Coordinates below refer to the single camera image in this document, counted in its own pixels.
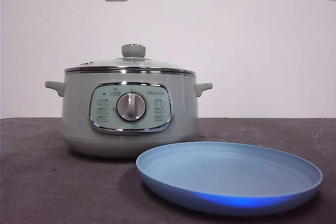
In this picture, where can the pale green electric steamer pot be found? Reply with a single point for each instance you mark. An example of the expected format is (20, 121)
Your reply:
(78, 119)

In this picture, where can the glass lid with round knob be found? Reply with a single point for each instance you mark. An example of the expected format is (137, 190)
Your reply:
(133, 51)

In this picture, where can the blue round plate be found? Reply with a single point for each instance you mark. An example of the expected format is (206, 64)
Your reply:
(225, 171)

